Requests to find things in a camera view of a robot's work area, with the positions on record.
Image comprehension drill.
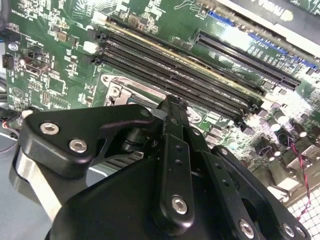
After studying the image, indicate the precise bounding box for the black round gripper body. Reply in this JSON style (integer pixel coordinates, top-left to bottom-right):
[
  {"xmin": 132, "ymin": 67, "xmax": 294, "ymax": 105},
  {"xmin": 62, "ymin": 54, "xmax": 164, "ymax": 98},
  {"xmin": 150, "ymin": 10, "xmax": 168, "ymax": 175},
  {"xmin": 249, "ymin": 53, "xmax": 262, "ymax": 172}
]
[{"xmin": 49, "ymin": 157, "xmax": 238, "ymax": 240}]

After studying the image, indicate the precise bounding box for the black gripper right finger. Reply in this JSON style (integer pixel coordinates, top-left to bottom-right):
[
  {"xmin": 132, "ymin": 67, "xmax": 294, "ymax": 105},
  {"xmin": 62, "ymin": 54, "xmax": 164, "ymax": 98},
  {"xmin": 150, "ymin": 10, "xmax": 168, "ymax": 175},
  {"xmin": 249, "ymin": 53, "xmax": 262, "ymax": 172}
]
[{"xmin": 177, "ymin": 98, "xmax": 313, "ymax": 240}]

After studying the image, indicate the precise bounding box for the thin metal locking lever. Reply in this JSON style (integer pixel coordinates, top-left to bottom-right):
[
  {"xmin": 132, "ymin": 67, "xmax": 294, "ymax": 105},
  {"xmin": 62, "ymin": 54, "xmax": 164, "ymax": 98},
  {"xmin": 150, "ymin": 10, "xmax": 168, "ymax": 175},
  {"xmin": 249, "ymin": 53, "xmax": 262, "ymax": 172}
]
[{"xmin": 100, "ymin": 73, "xmax": 202, "ymax": 124}]

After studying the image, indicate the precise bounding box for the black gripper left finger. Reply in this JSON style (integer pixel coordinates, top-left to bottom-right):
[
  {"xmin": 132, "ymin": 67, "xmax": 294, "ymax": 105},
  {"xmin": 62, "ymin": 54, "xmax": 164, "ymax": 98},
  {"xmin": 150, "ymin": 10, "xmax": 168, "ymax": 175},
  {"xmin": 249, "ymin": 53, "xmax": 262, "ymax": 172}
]
[{"xmin": 13, "ymin": 95, "xmax": 196, "ymax": 235}]

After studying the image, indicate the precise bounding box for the metal socket cover frame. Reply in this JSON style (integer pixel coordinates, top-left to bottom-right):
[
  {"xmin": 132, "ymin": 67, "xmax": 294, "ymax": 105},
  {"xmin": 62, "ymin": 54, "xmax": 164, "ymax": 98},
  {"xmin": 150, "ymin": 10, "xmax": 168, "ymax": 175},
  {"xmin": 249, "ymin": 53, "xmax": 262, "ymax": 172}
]
[{"xmin": 109, "ymin": 78, "xmax": 176, "ymax": 107}]

